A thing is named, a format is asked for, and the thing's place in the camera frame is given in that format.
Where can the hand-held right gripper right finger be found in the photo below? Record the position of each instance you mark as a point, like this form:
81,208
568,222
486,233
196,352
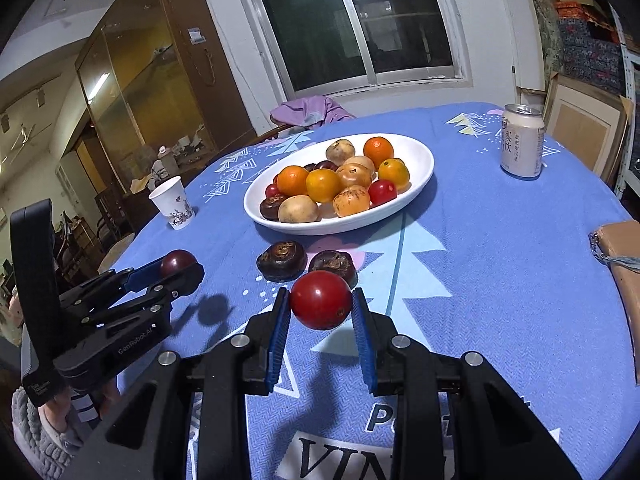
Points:
362,335

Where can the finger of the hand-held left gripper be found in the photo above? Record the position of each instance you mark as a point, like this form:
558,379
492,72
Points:
145,271
185,280

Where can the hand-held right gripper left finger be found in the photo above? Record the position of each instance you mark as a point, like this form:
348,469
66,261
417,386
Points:
277,335

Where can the white plate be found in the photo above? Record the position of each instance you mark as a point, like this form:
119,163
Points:
392,215

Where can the large tan pear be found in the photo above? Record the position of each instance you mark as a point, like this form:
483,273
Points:
298,209

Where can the orange speckled persimmon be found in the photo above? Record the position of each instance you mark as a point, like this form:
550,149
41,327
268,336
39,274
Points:
351,201

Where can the orange tomato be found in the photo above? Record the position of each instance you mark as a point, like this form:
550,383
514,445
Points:
323,185
393,171

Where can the tan pear with red streak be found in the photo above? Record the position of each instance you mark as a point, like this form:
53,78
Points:
354,176

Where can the speckled tan pear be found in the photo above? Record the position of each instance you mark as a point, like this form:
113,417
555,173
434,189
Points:
340,150

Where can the person's left hand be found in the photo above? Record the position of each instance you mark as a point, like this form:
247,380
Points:
54,412

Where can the round stool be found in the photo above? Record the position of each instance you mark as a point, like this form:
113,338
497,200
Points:
117,255

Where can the dark wooden chair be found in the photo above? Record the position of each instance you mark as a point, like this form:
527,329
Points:
110,210

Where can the white paper cup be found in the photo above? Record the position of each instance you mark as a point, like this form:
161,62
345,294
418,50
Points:
172,205

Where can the dark brown water chestnut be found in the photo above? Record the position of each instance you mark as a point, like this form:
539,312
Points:
333,262
281,260

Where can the wooden glass cabinet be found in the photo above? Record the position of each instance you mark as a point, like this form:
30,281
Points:
150,85

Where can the purple garment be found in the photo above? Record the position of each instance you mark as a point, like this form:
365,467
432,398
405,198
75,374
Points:
310,109

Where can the white cabinet label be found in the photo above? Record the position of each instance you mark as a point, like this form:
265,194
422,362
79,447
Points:
195,36

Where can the white drink can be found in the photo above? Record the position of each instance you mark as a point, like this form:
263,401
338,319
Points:
522,145

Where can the sliding glass window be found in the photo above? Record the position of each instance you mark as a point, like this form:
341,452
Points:
350,25

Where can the white board panel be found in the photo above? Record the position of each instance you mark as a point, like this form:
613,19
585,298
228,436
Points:
515,25

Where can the white metal shelf rack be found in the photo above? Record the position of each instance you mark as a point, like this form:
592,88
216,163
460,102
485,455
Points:
627,110

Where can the stack of blue patterned boxes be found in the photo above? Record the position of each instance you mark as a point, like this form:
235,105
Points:
585,40

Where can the wooden picture frame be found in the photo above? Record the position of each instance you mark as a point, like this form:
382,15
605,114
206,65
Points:
585,125

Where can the patterned wall panel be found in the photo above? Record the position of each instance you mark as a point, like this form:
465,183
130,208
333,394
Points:
542,20

